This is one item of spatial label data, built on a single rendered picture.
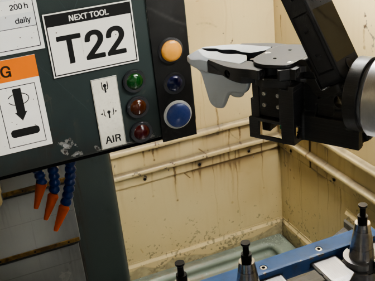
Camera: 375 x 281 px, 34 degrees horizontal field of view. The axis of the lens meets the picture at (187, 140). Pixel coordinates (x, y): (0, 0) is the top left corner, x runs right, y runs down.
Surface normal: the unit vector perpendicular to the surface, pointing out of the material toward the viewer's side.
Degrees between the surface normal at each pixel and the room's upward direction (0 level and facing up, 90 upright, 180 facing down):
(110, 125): 90
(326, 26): 63
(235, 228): 90
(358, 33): 90
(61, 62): 90
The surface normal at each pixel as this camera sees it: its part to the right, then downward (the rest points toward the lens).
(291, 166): -0.92, 0.24
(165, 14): 0.37, 0.34
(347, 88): -0.59, -0.07
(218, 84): -0.65, 0.37
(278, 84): -0.39, 0.41
